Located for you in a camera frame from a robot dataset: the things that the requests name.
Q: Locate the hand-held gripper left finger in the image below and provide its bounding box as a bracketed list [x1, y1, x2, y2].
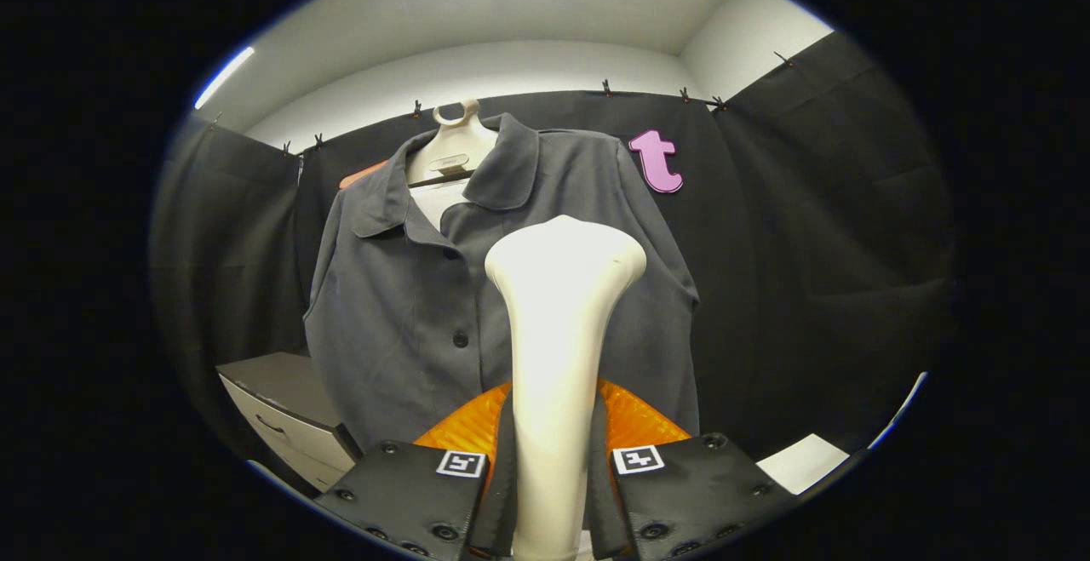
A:
[313, 381, 519, 561]

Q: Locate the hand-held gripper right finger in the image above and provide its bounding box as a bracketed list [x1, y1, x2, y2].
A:
[588, 378, 797, 561]

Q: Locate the white garment steamer head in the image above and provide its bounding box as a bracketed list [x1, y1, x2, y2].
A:
[485, 215, 648, 561]

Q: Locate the grey button shirt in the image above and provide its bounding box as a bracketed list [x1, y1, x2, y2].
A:
[303, 112, 701, 451]

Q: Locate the white clothes hanger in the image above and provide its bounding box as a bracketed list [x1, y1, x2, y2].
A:
[407, 99, 499, 187]

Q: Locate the white flat box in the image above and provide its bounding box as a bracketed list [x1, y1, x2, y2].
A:
[756, 433, 851, 495]

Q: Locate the grey drawer cabinet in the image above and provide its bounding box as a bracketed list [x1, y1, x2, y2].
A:
[216, 352, 363, 494]

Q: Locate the row of black cloth clips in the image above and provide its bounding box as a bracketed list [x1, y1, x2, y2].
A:
[209, 50, 793, 156]

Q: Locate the ceiling light strip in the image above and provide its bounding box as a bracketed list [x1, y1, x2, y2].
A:
[194, 46, 256, 111]

